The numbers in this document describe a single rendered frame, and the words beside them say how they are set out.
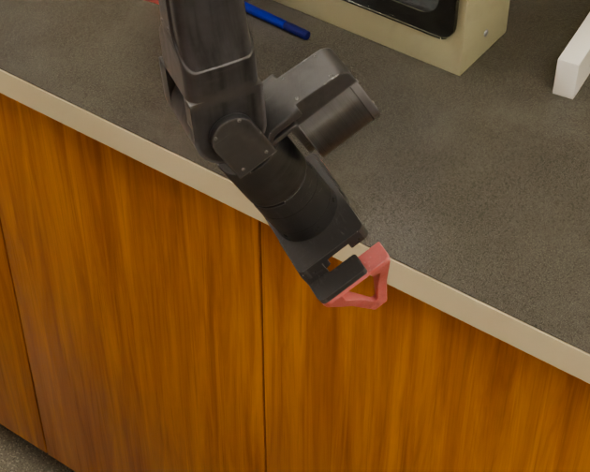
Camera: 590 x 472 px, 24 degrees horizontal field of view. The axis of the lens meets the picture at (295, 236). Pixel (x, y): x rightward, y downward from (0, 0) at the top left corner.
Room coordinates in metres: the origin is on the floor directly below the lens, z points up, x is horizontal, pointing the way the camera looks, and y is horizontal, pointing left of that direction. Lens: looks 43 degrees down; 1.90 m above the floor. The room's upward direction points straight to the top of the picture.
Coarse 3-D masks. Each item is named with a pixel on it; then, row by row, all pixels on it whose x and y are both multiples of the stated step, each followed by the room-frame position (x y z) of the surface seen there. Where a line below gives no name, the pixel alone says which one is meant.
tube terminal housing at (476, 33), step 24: (288, 0) 1.42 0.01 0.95; (312, 0) 1.40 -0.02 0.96; (336, 0) 1.38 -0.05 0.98; (480, 0) 1.30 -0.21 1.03; (504, 0) 1.35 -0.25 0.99; (336, 24) 1.38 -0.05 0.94; (360, 24) 1.36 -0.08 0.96; (384, 24) 1.34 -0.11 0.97; (480, 24) 1.31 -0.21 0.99; (504, 24) 1.36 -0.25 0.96; (408, 48) 1.32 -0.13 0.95; (432, 48) 1.30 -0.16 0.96; (456, 48) 1.28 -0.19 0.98; (480, 48) 1.31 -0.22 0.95; (456, 72) 1.28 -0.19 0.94
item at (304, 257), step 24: (312, 168) 0.84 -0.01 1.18; (312, 192) 0.82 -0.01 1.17; (336, 192) 0.85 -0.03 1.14; (264, 216) 0.82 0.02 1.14; (288, 216) 0.81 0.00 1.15; (312, 216) 0.81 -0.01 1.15; (336, 216) 0.82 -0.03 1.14; (288, 240) 0.82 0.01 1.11; (312, 240) 0.81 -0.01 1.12; (336, 240) 0.80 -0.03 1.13; (360, 240) 0.80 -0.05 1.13; (312, 264) 0.79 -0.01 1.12
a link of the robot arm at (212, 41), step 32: (160, 0) 0.80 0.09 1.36; (192, 0) 0.78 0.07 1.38; (224, 0) 0.79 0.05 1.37; (160, 32) 0.81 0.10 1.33; (192, 32) 0.78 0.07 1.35; (224, 32) 0.79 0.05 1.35; (160, 64) 0.83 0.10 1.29; (192, 64) 0.77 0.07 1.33; (224, 64) 0.78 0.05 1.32; (256, 64) 0.79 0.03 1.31; (192, 96) 0.77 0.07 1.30; (224, 96) 0.78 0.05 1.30; (256, 96) 0.79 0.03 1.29; (192, 128) 0.77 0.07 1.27
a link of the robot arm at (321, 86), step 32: (320, 64) 0.85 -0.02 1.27; (288, 96) 0.83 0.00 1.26; (320, 96) 0.83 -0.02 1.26; (352, 96) 0.83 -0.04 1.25; (224, 128) 0.77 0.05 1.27; (256, 128) 0.78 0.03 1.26; (320, 128) 0.82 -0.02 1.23; (352, 128) 0.83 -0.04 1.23; (224, 160) 0.77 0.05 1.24; (256, 160) 0.78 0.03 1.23
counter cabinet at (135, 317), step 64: (0, 128) 1.35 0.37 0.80; (64, 128) 1.28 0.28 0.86; (0, 192) 1.36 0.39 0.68; (64, 192) 1.29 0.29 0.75; (128, 192) 1.23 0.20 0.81; (192, 192) 1.17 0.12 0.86; (0, 256) 1.38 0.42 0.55; (64, 256) 1.30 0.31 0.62; (128, 256) 1.23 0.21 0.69; (192, 256) 1.17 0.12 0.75; (256, 256) 1.11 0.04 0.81; (0, 320) 1.40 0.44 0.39; (64, 320) 1.32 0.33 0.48; (128, 320) 1.24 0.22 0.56; (192, 320) 1.17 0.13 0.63; (256, 320) 1.12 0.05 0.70; (320, 320) 1.06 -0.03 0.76; (384, 320) 1.01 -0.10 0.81; (448, 320) 0.97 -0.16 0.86; (0, 384) 1.42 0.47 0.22; (64, 384) 1.33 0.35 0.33; (128, 384) 1.25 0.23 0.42; (192, 384) 1.18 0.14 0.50; (256, 384) 1.12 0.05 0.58; (320, 384) 1.06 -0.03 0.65; (384, 384) 1.01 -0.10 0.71; (448, 384) 0.96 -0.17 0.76; (512, 384) 0.92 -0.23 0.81; (576, 384) 0.88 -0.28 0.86; (64, 448) 1.35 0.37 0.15; (128, 448) 1.26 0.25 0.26; (192, 448) 1.19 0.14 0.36; (256, 448) 1.12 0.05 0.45; (320, 448) 1.06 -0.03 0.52; (384, 448) 1.01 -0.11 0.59; (448, 448) 0.96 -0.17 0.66; (512, 448) 0.91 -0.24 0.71; (576, 448) 0.87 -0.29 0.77
